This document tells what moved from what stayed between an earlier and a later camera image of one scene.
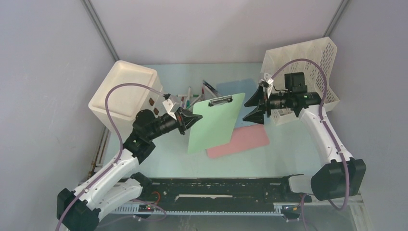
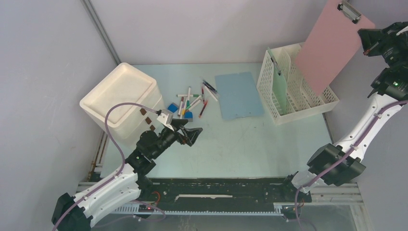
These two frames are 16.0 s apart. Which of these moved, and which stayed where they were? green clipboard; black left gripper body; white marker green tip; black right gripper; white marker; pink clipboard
Moved: green clipboard; black left gripper body; pink clipboard; black right gripper
Stayed: white marker; white marker green tip
